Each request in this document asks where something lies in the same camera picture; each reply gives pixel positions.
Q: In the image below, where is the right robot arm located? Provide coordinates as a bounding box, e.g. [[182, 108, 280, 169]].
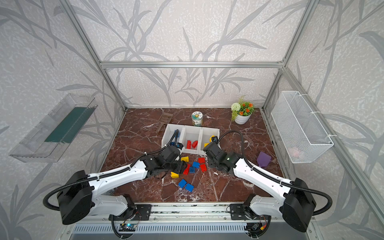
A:
[[203, 136, 333, 233]]

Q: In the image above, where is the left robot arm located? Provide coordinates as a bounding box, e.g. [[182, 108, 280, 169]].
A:
[[43, 130, 187, 225]]

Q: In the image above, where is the white left storage bin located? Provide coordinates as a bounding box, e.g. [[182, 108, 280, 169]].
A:
[[161, 124, 184, 147]]

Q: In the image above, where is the white storage bin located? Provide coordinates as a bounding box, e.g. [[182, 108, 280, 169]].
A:
[[197, 127, 220, 156], [161, 124, 184, 147], [180, 126, 203, 155]]

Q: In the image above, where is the white right storage bin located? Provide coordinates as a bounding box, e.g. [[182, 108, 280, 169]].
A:
[[197, 127, 220, 156]]

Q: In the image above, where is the white middle storage bin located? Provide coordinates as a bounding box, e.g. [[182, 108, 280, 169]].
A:
[[180, 126, 203, 155]]

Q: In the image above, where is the purple pink spatula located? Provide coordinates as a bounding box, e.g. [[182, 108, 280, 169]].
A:
[[257, 152, 272, 168]]

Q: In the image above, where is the brown slotted spatula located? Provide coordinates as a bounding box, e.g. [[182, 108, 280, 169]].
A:
[[156, 112, 173, 133]]

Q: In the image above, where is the white flower pot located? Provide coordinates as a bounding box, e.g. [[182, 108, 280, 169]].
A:
[[235, 115, 251, 125]]

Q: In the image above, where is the sunflower seed jar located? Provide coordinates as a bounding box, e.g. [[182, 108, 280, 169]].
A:
[[192, 111, 204, 127]]

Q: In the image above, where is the artificial flower plant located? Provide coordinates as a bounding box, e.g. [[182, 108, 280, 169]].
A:
[[231, 96, 255, 122]]

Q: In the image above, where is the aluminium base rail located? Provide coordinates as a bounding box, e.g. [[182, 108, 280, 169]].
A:
[[64, 201, 316, 224]]

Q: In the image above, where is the white wire basket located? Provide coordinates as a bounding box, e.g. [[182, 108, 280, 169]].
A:
[[271, 91, 334, 164]]

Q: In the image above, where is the clear plastic wall shelf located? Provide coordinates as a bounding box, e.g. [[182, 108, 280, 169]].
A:
[[9, 94, 98, 163]]

